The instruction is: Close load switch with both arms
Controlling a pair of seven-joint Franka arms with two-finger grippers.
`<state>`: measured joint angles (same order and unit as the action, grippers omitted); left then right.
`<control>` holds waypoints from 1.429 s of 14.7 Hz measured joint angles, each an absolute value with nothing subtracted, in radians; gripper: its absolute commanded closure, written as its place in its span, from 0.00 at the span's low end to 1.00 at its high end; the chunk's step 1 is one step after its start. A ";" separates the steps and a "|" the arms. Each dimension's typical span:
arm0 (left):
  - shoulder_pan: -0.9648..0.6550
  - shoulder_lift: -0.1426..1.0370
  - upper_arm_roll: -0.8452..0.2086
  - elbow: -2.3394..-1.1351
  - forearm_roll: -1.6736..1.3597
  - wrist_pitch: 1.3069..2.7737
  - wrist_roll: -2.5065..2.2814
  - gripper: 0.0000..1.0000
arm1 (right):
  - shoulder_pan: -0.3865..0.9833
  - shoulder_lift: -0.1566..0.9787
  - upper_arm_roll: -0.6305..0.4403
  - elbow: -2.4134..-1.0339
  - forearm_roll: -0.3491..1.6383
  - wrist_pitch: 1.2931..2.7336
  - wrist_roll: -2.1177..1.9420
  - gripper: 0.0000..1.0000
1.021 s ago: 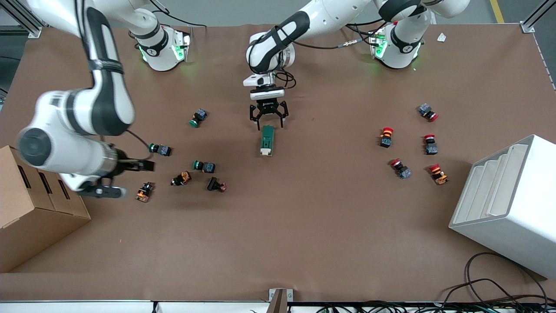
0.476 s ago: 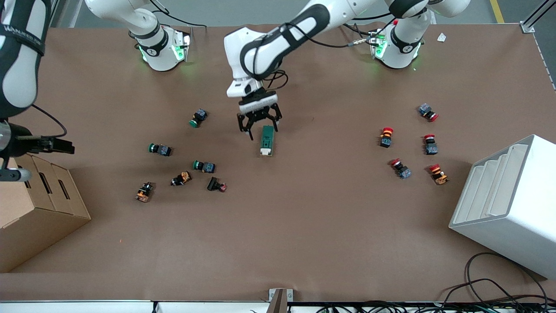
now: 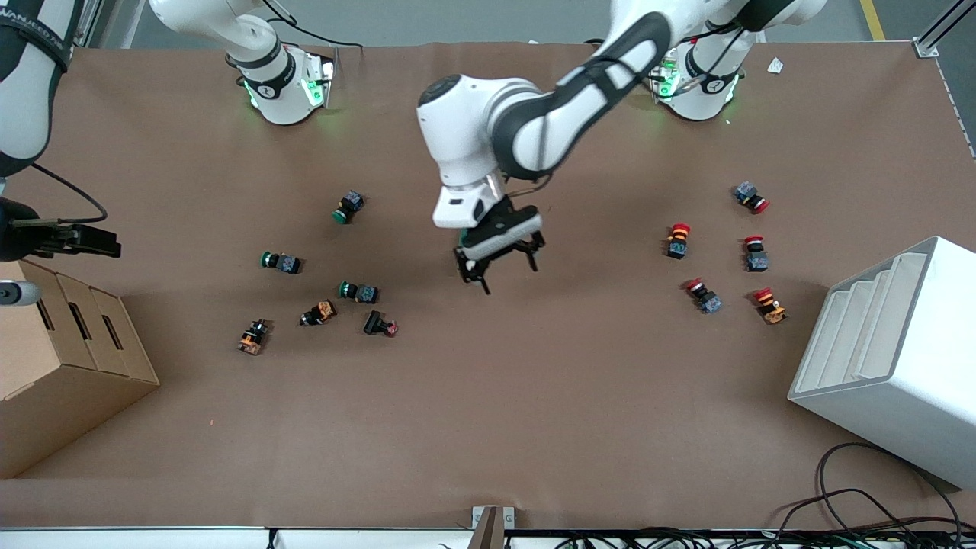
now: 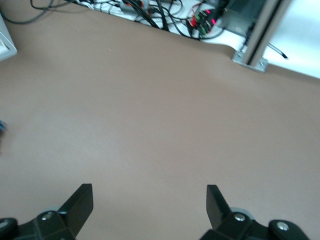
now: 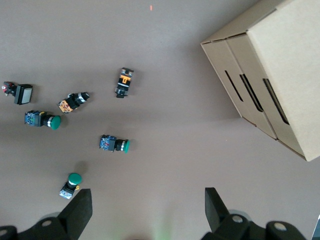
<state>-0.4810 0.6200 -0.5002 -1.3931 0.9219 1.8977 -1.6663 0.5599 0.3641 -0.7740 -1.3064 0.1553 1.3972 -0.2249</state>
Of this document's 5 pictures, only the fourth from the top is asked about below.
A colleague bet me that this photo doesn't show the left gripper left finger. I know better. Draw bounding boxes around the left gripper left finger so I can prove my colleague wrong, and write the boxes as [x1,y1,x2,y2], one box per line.
[0,183,94,240]

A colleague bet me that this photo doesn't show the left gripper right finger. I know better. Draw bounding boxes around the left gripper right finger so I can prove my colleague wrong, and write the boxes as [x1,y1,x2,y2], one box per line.
[199,184,309,240]

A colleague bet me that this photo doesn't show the white stepped storage box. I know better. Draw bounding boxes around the white stepped storage box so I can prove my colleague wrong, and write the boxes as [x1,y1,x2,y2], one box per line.
[0,11,19,63]

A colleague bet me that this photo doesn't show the red green terminal connectors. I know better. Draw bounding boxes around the red green terminal connectors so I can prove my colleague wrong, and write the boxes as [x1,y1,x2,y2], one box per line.
[185,6,223,35]

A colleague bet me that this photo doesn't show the grey metal electronics box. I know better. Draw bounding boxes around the grey metal electronics box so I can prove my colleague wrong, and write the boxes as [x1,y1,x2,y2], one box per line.
[221,0,266,39]

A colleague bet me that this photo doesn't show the grey power strip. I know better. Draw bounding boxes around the grey power strip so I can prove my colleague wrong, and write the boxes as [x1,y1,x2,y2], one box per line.
[119,0,151,12]

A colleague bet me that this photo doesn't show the aluminium profile post with bracket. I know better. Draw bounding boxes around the aluminium profile post with bracket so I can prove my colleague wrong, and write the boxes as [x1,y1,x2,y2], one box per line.
[231,0,286,73]

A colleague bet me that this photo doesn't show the black looped table cable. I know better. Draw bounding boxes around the black looped table cable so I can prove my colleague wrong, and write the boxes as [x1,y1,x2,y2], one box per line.
[0,0,55,25]

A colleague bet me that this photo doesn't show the tangled black cable bundle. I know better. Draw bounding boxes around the tangled black cable bundle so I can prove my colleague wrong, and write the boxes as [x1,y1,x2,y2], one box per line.
[65,0,226,41]

